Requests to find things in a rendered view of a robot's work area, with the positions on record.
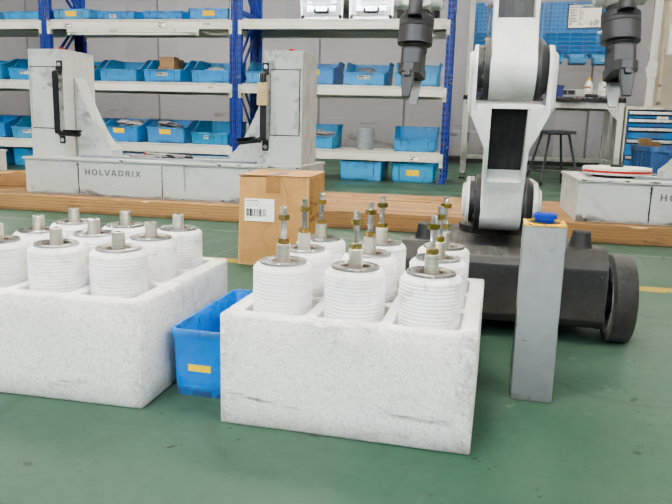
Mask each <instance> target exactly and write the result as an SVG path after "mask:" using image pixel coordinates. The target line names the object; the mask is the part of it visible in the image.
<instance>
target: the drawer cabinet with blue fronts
mask: <svg viewBox="0 0 672 504"><path fill-rule="evenodd" d="M615 127H616V119H615V118H614V117H613V125H612V135H611V145H610V155H609V161H612V156H613V147H614V137H615ZM638 138H652V142H660V146H672V107H635V106H626V107H625V109H624V118H623V128H622V137H621V147H620V156H619V165H624V166H631V153H632V150H630V147H631V145H638Z"/></svg>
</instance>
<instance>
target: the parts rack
mask: <svg viewBox="0 0 672 504"><path fill-rule="evenodd" d="M248 3H249V6H250V13H248V12H246V11H244V10H243V0H231V19H230V1H229V19H52V15H54V12H53V11H52V3H51V0H38V16H39V19H0V37H40V49H54V43H53V37H66V38H65V40H64V41H63V43H62V44H61V46H60V47H64V46H65V44H66V43H67V41H68V39H69V38H70V37H71V39H70V40H69V42H68V43H67V45H66V47H65V50H67V49H68V48H69V46H70V45H71V43H72V42H73V40H74V44H75V52H81V53H86V54H87V37H97V38H229V83H194V82H193V83H192V82H135V81H94V85H95V93H131V94H180V95H228V96H229V113H230V145H205V144H193V143H187V144H175V143H149V142H116V141H115V142H116V144H117V145H118V146H119V147H120V148H121V149H122V151H135V152H161V153H187V154H214V155H229V157H230V154H231V153H233V152H234V151H235V150H236V149H237V147H238V146H239V145H238V144H237V141H238V140H237V138H243V108H244V110H245V114H246V117H247V120H248V123H249V126H250V124H251V122H252V121H253V119H254V117H255V114H256V112H257V110H258V107H259V105H257V84H253V83H243V80H246V76H243V69H244V66H245V64H246V61H247V58H248V56H249V53H250V64H251V62H252V61H255V62H258V63H262V43H263V38H372V39H398V31H399V19H263V0H248ZM243 16H244V17H246V18H248V19H243ZM456 16H457V0H448V17H447V19H435V20H434V31H433V34H436V36H435V37H433V39H446V53H445V71H444V88H443V87H431V86H421V89H420V93H419V98H418V99H423V100H443V101H442V102H443V107H442V125H441V143H440V151H438V150H437V151H435V152H434V153H431V152H403V151H394V149H380V148H373V149H374V150H358V149H357V148H351V147H340V148H335V149H316V150H315V158H319V159H345V160H371V161H397V162H424V163H439V181H437V182H436V184H447V182H446V181H445V179H449V177H448V178H447V171H448V154H449V147H450V145H449V143H450V142H449V136H450V119H451V102H452V85H453V68H454V51H455V34H456V24H457V22H456V20H457V18H456ZM230 28H231V31H230ZM67 29H200V30H201V31H204V32H201V33H200V36H140V35H71V36H69V35H67V33H68V32H67ZM205 32H207V33H210V34H225V35H210V34H207V33H205ZM229 32H230V33H229ZM227 33H229V34H227ZM243 38H246V41H245V43H244V46H243ZM249 38H250V46H249V48H248V51H247V54H246V56H245V59H244V62H243V53H244V50H245V48H246V45H247V43H248V40H249ZM0 91H30V88H29V80H17V79H0ZM243 96H246V99H247V102H248V105H249V108H250V119H249V115H248V112H247V109H246V106H245V103H244V100H243ZM248 96H250V101H249V98H248ZM317 97H326V98H374V99H409V97H402V89H401V86H372V85H317ZM0 146H4V147H30V148H33V141H32V138H14V137H0Z"/></svg>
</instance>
